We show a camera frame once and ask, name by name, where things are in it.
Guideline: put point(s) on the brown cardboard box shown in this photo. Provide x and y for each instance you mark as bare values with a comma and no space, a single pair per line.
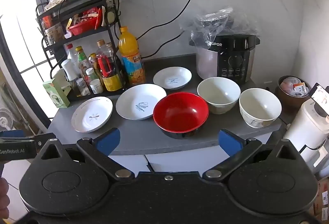
322,200

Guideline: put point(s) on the red and black bowl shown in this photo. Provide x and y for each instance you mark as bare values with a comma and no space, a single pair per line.
180,110

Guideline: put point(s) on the white seasoning jar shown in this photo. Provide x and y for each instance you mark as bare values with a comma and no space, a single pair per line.
96,86

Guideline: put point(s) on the white bottle with red cap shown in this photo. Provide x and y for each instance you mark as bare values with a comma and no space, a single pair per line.
70,53

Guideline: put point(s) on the brown bowl with packets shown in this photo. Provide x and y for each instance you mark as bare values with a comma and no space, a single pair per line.
287,99

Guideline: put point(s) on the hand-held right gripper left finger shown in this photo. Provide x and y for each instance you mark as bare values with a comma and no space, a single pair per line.
109,140

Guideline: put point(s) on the plain cream bowl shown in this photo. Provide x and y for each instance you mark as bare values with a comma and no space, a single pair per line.
218,92

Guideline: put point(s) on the white plate with flower print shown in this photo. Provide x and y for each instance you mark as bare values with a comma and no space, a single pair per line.
92,114

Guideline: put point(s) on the red plastic basket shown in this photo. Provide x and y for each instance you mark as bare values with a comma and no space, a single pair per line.
82,26

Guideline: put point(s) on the clear plastic bag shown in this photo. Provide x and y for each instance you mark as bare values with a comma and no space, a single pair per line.
216,24

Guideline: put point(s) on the green-cap sauce bottle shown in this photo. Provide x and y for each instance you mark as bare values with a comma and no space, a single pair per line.
82,62

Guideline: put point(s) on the orange juice bottle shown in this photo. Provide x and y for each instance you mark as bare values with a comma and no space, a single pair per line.
131,59

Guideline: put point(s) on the white fan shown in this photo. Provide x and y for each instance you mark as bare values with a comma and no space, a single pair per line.
5,120

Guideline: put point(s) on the white-top oil dispenser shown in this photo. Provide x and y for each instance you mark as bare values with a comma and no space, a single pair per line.
69,68

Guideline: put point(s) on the small white plate blue print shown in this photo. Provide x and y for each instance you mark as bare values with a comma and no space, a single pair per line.
172,77

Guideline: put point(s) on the person's left hand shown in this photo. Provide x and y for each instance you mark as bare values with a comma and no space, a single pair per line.
3,198

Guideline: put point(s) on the hanging mesh bag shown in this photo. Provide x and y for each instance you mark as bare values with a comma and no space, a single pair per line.
110,12

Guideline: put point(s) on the silver and black pressure cooker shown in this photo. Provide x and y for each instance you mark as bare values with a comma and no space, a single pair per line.
231,62

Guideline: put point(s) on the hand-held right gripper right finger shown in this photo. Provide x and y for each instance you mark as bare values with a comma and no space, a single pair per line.
230,141

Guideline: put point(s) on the clear spice jar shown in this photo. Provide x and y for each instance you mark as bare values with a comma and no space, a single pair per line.
82,87

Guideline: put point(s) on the black metal shelf rack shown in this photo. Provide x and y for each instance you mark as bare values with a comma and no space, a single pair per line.
115,41

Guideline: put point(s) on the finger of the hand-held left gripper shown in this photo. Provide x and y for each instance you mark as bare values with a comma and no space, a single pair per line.
45,140
11,134

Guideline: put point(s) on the white countertop appliance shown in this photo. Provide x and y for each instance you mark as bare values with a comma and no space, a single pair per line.
305,126

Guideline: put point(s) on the clear jar on shelf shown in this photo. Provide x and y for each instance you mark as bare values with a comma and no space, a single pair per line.
54,33

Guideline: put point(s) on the white bowl with outer print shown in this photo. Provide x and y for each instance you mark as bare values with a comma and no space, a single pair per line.
259,105

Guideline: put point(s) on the large white plate blue script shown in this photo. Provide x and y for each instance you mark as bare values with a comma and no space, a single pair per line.
140,102

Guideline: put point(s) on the green cardboard box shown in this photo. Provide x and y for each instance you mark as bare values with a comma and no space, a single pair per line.
55,94

